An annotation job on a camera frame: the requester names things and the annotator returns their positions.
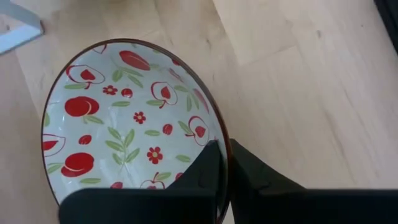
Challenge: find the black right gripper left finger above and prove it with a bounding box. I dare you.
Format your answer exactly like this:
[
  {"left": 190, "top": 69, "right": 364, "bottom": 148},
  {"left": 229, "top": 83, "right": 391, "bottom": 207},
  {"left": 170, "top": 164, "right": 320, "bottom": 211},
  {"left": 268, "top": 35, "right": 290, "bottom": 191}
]
[{"left": 58, "top": 139, "right": 225, "bottom": 224}]

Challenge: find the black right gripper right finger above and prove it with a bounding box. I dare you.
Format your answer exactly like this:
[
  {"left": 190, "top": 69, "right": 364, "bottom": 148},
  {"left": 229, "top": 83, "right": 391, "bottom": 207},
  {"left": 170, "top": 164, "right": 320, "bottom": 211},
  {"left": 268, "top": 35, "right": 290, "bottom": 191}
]
[{"left": 229, "top": 138, "right": 398, "bottom": 224}]

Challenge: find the green bowl with fruit pattern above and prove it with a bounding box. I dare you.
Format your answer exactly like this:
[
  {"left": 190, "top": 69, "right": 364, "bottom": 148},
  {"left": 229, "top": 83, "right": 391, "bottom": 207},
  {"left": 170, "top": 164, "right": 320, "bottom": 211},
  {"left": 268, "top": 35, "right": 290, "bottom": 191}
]
[{"left": 40, "top": 37, "right": 233, "bottom": 224}]

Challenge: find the white perforated metal shelf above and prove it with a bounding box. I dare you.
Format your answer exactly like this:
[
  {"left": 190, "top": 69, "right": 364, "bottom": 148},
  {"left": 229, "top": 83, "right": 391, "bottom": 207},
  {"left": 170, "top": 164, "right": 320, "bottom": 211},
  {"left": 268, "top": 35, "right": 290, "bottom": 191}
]
[{"left": 0, "top": 0, "right": 45, "bottom": 55}]

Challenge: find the black aluminium table frame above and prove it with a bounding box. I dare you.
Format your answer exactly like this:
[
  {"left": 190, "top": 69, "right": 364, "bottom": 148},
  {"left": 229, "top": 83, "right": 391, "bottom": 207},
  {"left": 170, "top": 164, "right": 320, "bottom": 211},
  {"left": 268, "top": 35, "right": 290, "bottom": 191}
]
[{"left": 374, "top": 0, "right": 398, "bottom": 54}]

